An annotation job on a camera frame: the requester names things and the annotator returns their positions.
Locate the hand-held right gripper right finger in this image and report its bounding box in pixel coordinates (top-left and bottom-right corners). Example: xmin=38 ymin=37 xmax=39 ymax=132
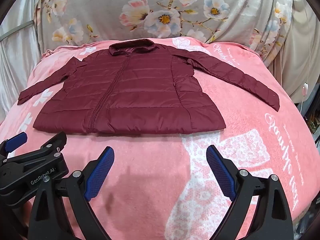
xmin=206 ymin=145 xmax=300 ymax=240

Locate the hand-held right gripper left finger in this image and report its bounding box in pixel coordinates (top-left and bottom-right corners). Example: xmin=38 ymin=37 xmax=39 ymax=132
xmin=27 ymin=146 xmax=115 ymax=240

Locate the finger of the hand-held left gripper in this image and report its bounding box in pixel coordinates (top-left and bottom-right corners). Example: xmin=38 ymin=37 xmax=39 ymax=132
xmin=31 ymin=131 xmax=68 ymax=158
xmin=0 ymin=132 xmax=28 ymax=164

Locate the maroon puffer jacket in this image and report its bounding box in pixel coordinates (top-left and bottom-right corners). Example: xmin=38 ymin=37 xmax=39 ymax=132
xmin=18 ymin=38 xmax=280 ymax=134

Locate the pink printed blanket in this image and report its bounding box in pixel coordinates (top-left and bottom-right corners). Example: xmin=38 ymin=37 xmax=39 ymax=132
xmin=0 ymin=37 xmax=313 ymax=240

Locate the grey floral bed sheet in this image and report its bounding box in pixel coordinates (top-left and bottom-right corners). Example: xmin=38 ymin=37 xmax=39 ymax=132
xmin=32 ymin=0 xmax=297 ymax=62

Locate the white cable with switch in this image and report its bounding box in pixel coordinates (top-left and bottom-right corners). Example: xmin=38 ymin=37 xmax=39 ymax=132
xmin=299 ymin=27 xmax=313 ymax=113

